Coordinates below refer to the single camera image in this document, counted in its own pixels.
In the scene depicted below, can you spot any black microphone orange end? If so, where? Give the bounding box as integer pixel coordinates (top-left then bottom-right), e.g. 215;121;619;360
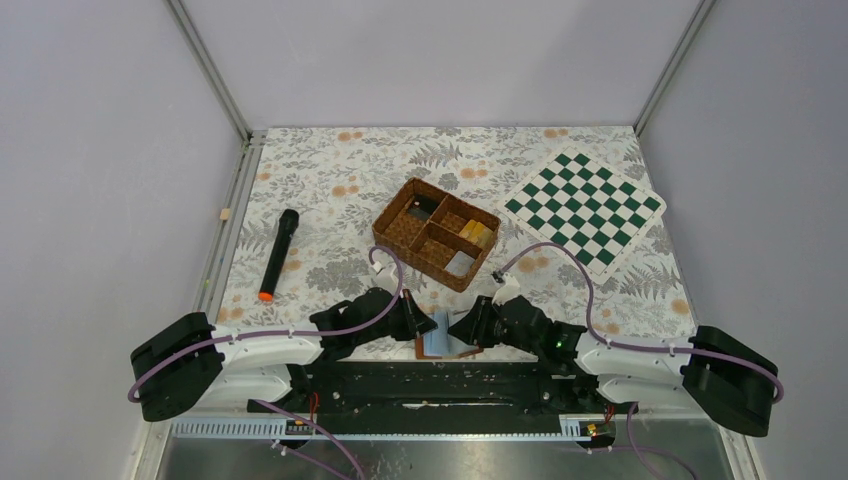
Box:
258;209;299;303

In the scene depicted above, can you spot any floral patterned table mat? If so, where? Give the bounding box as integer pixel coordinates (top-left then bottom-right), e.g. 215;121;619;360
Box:
211;126;696;337

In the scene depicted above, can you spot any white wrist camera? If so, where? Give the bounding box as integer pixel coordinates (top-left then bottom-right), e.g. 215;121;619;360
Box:
371;261;398;293
492;271;521;306

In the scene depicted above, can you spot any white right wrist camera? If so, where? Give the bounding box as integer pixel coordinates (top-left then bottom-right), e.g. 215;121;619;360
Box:
492;271;521;306

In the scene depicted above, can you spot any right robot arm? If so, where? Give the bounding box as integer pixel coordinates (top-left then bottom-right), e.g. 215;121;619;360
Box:
448;296;778;437

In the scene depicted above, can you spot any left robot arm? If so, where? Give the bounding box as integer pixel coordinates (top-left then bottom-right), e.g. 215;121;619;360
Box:
128;287;438;422

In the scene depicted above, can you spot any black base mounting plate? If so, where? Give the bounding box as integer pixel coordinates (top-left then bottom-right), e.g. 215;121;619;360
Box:
275;361;630;435

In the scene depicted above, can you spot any green white chessboard mat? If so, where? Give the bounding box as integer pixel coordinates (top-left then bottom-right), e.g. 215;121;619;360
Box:
497;148;667;285

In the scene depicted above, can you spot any yellow block in basket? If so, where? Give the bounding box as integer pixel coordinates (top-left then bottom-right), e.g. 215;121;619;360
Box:
459;220;493;248

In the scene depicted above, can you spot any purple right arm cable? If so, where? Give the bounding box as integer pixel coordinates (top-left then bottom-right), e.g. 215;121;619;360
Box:
491;241;786;480

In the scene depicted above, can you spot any brown woven divided basket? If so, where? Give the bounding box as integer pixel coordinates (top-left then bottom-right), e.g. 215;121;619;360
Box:
372;177;501;292

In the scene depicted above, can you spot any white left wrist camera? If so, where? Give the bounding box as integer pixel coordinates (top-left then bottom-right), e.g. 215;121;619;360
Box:
371;261;398;293

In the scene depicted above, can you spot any grey card in basket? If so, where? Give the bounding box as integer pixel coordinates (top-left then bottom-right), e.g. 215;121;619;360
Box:
444;251;475;277

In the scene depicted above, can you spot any black item in basket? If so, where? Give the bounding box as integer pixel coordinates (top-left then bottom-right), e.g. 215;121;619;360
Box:
407;197;440;222

